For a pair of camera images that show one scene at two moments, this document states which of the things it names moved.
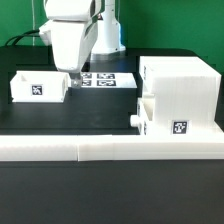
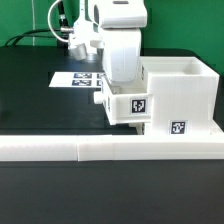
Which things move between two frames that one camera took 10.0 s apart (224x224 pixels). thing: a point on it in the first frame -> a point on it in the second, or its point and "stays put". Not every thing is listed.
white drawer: x=39 y=86 -> x=126 y=102
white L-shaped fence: x=108 y=147 stays put
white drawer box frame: x=187 y=95 stays put
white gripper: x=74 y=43 -> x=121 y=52
